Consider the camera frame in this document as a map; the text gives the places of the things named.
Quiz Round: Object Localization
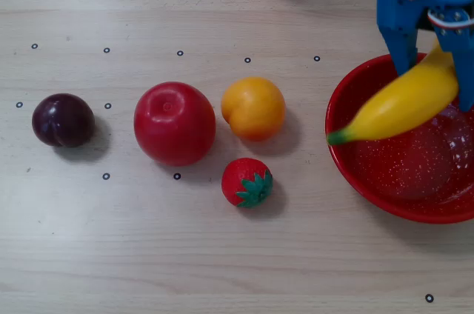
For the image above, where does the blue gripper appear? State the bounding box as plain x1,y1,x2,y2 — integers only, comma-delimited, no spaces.
376,0,474,113

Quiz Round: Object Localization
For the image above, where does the yellow toy banana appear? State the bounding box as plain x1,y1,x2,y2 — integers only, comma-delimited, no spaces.
326,41,460,146

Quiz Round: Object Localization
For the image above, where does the red speckled bowl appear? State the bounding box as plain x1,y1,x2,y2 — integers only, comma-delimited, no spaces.
324,52,474,224

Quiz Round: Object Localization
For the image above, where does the orange toy peach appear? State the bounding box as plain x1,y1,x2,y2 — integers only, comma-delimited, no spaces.
221,76,287,142

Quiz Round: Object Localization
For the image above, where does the red toy strawberry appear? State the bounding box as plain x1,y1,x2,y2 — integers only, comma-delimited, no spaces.
221,157,274,209

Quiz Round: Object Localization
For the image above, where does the red toy apple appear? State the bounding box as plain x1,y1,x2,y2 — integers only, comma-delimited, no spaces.
133,81,217,167

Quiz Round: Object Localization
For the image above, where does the dark purple toy plum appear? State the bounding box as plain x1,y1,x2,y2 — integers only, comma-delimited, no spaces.
31,93,96,149

